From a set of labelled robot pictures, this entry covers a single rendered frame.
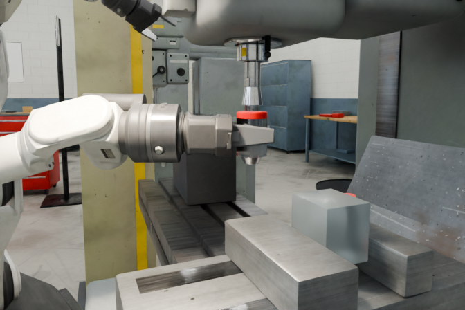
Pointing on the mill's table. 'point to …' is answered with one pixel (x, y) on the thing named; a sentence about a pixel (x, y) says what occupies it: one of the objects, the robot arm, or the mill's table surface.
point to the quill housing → (268, 3)
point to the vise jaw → (290, 265)
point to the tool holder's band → (252, 115)
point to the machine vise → (447, 290)
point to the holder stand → (205, 177)
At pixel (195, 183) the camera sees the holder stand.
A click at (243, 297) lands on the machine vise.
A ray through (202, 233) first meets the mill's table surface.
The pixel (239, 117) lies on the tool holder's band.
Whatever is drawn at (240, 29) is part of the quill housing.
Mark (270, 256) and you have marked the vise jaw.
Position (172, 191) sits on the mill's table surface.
